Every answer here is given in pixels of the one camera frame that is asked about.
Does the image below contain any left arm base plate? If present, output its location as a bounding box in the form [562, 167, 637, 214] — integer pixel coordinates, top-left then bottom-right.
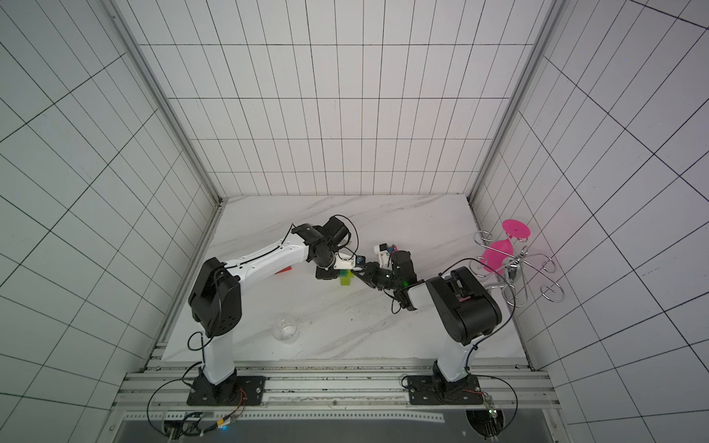
[186, 373, 267, 407]

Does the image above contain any clear glass cup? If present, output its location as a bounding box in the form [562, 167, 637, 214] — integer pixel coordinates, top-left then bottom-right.
[271, 315, 301, 345]

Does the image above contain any pink wine glass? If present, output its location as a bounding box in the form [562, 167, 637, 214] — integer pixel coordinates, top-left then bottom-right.
[480, 239, 514, 273]
[501, 219, 531, 241]

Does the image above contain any lime lego brick front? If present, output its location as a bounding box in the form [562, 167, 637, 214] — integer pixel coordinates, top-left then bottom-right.
[339, 269, 353, 286]

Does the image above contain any chrome glass holder stand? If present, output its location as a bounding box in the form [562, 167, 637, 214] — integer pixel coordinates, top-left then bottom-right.
[465, 231, 566, 308]

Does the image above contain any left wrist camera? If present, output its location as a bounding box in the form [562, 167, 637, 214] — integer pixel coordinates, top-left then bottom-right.
[333, 253, 367, 271]

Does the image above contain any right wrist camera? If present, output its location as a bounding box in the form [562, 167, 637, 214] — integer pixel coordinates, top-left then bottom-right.
[374, 244, 398, 260]

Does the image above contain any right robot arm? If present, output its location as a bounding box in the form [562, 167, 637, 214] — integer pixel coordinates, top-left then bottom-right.
[353, 250, 502, 391]

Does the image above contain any pink wine glass lower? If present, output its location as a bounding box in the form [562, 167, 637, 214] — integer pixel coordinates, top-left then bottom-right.
[480, 239, 514, 273]

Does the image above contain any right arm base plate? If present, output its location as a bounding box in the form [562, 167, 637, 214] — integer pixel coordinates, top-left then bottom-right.
[401, 375, 484, 406]

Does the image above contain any pink wine glass upper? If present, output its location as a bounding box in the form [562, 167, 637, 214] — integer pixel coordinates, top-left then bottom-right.
[501, 219, 531, 241]

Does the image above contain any aluminium mounting rail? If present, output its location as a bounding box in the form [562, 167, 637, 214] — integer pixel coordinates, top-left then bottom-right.
[114, 361, 561, 425]

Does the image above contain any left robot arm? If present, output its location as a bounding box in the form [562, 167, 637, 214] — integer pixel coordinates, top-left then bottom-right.
[188, 216, 365, 387]

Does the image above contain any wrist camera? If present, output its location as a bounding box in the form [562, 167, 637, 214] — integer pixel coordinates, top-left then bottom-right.
[333, 253, 367, 271]
[374, 244, 398, 260]

